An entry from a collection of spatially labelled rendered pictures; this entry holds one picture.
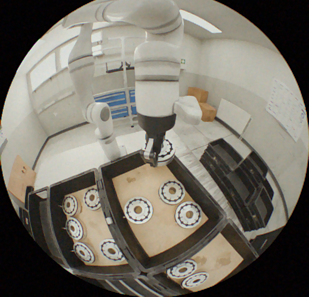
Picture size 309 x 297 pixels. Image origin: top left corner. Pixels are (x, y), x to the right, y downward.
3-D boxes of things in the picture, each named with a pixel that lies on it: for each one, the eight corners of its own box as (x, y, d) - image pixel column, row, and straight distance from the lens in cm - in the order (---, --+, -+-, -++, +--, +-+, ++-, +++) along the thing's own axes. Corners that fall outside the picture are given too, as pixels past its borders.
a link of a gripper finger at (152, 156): (140, 148, 16) (147, 156, 22) (137, 158, 16) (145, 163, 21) (155, 152, 15) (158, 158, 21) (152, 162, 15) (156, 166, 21)
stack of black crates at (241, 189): (211, 188, 132) (226, 176, 106) (224, 178, 151) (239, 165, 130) (226, 212, 138) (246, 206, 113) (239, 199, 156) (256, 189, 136)
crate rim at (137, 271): (52, 187, 57) (48, 185, 56) (99, 169, 41) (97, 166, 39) (73, 269, 54) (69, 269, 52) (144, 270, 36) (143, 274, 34)
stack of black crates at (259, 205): (226, 213, 137) (254, 202, 107) (239, 199, 156) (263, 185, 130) (237, 234, 154) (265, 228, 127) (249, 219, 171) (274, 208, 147)
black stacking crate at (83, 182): (64, 195, 63) (49, 186, 56) (108, 179, 48) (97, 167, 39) (86, 265, 59) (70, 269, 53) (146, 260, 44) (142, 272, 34)
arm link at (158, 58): (150, 77, 22) (126, 81, 15) (150, 18, 26) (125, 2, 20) (182, 79, 20) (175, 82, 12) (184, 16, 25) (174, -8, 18)
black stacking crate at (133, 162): (109, 179, 48) (98, 167, 39) (160, 157, 50) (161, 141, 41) (147, 259, 44) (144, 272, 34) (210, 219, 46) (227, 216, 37)
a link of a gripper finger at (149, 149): (146, 132, 17) (148, 137, 19) (139, 156, 16) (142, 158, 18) (158, 134, 16) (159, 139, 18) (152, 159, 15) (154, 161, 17)
